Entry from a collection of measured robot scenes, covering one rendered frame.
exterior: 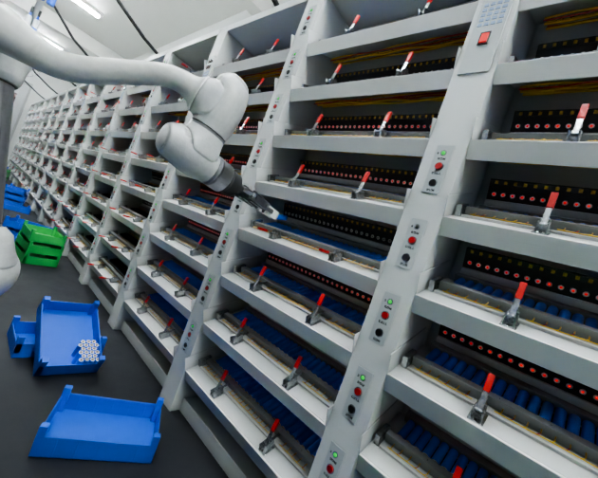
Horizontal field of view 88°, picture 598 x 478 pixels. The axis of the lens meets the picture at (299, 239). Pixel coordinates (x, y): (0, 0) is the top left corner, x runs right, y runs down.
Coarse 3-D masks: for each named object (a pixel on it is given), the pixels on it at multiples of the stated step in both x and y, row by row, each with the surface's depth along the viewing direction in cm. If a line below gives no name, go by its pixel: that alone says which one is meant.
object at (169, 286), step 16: (144, 256) 164; (160, 256) 170; (144, 272) 155; (160, 272) 157; (176, 272) 154; (192, 272) 155; (160, 288) 142; (176, 288) 141; (192, 288) 137; (176, 304) 132; (192, 304) 122
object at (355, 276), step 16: (240, 224) 117; (304, 224) 119; (256, 240) 110; (272, 240) 104; (352, 240) 104; (368, 240) 99; (288, 256) 99; (304, 256) 94; (320, 256) 91; (320, 272) 90; (336, 272) 86; (352, 272) 82; (368, 272) 81; (368, 288) 79
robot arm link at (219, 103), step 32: (0, 32) 64; (32, 32) 67; (32, 64) 68; (64, 64) 69; (96, 64) 71; (128, 64) 73; (160, 64) 75; (192, 96) 77; (224, 96) 78; (224, 128) 80
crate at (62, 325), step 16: (48, 304) 126; (64, 304) 130; (80, 304) 134; (96, 304) 136; (48, 320) 125; (64, 320) 129; (80, 320) 133; (96, 320) 134; (48, 336) 120; (64, 336) 124; (80, 336) 128; (96, 336) 130; (48, 352) 116; (64, 352) 119; (48, 368) 108; (64, 368) 112; (80, 368) 116; (96, 368) 121
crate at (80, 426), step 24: (72, 408) 98; (96, 408) 101; (120, 408) 103; (144, 408) 106; (48, 432) 87; (72, 432) 90; (96, 432) 93; (120, 432) 96; (144, 432) 100; (48, 456) 80; (72, 456) 82; (96, 456) 84; (120, 456) 87; (144, 456) 89
